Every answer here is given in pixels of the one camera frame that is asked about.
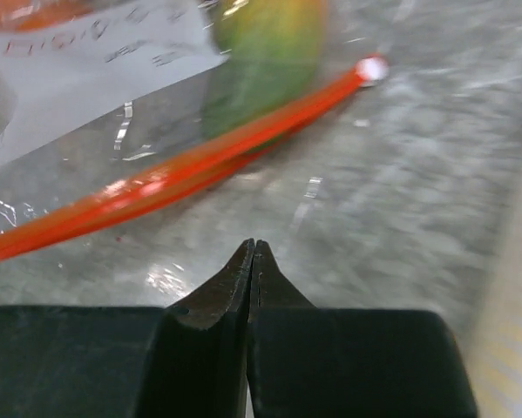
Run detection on fake green orange mango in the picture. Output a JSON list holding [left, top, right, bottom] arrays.
[[200, 0, 329, 139]]

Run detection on clear zip top bag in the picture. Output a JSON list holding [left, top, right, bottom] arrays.
[[0, 1, 390, 262]]

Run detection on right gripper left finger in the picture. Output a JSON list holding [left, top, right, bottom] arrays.
[[0, 239, 254, 417]]

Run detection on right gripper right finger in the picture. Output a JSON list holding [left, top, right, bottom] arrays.
[[247, 240, 478, 417]]

